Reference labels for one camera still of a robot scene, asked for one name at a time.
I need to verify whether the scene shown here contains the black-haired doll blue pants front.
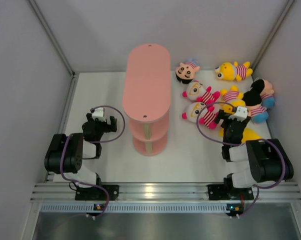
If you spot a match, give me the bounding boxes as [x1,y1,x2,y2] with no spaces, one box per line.
[242,90,269,124]

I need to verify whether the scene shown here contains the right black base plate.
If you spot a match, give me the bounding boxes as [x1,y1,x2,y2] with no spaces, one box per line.
[207,184,254,201]

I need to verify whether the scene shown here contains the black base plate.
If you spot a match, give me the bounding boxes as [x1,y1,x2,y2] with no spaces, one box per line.
[74,184,120,201]
[207,184,254,201]

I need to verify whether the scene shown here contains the aluminium frame post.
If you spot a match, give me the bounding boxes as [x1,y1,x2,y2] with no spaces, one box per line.
[27,0,76,77]
[251,0,296,71]

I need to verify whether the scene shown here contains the white slotted cable duct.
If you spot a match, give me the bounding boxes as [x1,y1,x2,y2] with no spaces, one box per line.
[40,202,242,214]

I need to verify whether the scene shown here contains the black-haired doll blue pants rear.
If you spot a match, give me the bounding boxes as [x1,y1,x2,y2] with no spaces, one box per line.
[250,78,276,109]

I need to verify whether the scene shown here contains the aluminium front rail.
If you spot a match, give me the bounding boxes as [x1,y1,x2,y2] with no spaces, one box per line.
[30,182,301,203]

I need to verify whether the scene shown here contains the left aluminium frame post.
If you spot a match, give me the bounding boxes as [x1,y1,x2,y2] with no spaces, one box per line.
[27,0,76,77]

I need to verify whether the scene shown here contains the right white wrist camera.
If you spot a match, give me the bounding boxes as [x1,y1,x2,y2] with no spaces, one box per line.
[228,106,249,122]

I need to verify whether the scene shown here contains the yellow plush striped shirt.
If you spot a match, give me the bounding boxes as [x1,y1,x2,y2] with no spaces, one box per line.
[220,85,246,114]
[214,61,253,82]

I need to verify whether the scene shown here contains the white pink plush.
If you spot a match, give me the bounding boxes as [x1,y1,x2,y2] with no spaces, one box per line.
[182,80,221,105]
[181,102,217,130]

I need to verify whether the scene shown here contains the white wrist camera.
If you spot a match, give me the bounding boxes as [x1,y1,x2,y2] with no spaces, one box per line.
[228,106,249,122]
[90,107,107,122]

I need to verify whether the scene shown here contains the black-haired boy plush head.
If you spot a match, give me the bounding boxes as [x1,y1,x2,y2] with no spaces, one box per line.
[175,59,200,85]

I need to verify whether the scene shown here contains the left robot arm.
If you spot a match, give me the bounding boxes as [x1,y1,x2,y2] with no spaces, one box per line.
[44,113,117,200]

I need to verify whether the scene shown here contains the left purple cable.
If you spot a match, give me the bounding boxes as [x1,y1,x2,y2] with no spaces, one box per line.
[59,105,126,218]

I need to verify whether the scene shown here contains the pink three-tier wooden shelf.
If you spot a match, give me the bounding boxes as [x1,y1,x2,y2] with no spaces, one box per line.
[122,43,171,156]

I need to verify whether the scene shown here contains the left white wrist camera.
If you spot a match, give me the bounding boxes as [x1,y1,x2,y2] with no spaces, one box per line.
[90,107,107,122]

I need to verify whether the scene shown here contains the black-haired doll blue pants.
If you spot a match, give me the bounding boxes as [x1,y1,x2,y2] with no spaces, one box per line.
[242,90,269,124]
[250,78,276,109]

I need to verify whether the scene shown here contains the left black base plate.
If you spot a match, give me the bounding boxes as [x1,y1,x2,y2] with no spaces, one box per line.
[74,184,120,201]

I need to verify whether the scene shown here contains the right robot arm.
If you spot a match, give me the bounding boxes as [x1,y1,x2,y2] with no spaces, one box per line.
[215,110,294,199]

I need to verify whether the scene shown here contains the right aluminium frame post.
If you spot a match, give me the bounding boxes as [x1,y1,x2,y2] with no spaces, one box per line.
[251,0,296,71]

